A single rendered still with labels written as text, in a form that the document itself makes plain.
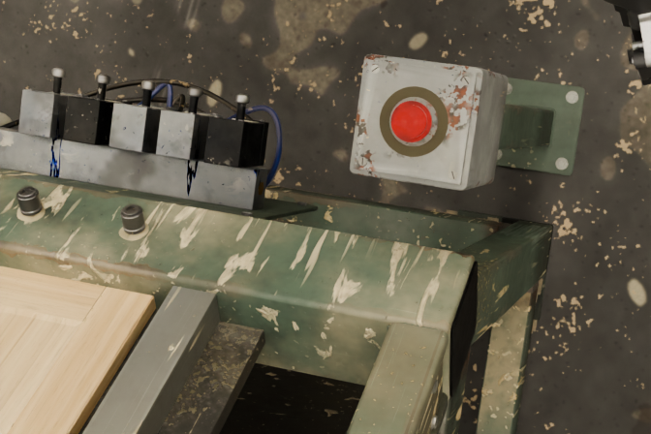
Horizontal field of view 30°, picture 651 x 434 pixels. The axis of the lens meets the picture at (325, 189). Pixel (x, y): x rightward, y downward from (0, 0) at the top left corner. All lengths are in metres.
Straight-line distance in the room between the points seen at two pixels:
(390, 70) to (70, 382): 0.44
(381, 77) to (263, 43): 1.04
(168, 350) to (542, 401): 1.04
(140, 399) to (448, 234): 0.87
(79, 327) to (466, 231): 0.81
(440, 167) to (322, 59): 1.03
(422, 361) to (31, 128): 0.60
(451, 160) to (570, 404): 1.03
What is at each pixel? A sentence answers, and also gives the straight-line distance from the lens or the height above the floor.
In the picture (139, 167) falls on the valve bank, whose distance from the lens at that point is 1.49.
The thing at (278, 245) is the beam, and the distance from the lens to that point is 1.32.
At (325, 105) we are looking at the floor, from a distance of 2.18.
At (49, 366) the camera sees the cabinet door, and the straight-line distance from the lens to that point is 1.28.
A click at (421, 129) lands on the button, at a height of 0.95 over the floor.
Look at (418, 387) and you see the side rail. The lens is 1.16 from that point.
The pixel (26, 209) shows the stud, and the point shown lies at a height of 0.87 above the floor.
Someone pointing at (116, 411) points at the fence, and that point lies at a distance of 1.19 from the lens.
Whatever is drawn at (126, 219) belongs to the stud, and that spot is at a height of 0.88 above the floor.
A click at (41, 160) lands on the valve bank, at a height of 0.74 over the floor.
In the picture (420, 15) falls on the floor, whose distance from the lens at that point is 2.14.
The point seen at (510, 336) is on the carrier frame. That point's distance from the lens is 1.95.
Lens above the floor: 2.08
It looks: 73 degrees down
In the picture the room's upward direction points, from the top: 99 degrees counter-clockwise
